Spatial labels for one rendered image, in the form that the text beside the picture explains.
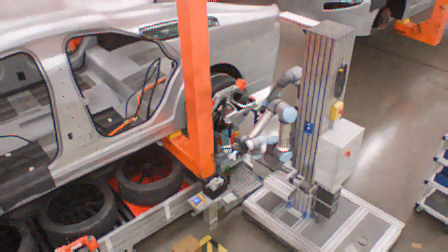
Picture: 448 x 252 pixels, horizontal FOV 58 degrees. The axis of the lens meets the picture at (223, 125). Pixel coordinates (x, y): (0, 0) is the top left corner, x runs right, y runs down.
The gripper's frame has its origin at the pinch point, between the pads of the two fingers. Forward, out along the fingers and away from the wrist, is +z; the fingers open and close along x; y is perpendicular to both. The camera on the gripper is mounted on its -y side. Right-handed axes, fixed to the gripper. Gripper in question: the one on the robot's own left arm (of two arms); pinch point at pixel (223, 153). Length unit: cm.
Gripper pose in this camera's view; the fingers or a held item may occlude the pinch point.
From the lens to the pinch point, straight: 302.5
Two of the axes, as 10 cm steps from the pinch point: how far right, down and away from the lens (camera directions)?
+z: -8.6, 3.2, -3.9
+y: 0.9, 8.6, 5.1
